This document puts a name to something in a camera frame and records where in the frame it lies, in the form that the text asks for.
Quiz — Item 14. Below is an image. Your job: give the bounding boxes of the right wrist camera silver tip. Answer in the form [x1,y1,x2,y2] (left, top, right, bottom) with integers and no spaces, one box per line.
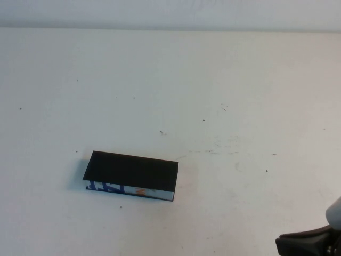
[325,196,341,230]

